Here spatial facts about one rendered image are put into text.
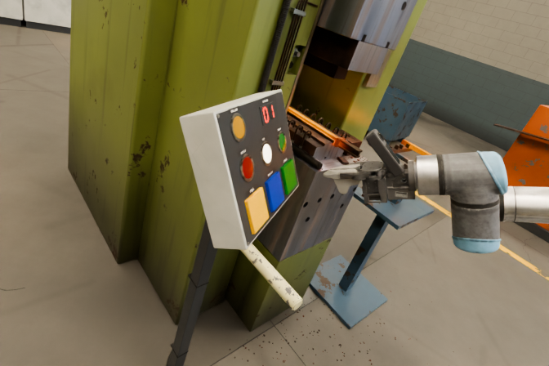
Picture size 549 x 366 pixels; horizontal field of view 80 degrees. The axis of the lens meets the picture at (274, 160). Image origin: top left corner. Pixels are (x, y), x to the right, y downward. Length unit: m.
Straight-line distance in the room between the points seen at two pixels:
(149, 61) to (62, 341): 1.15
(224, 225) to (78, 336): 1.13
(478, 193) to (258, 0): 0.71
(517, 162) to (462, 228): 3.77
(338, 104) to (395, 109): 3.32
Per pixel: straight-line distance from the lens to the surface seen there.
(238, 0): 1.04
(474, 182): 0.77
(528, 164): 4.55
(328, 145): 1.25
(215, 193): 0.64
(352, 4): 1.10
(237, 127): 0.64
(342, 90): 1.55
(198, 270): 1.02
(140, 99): 1.40
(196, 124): 0.62
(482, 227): 0.81
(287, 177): 0.84
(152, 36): 1.34
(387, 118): 4.90
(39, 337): 1.71
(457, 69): 8.98
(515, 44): 8.78
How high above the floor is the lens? 1.41
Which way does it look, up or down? 25 degrees down
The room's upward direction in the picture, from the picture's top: 19 degrees clockwise
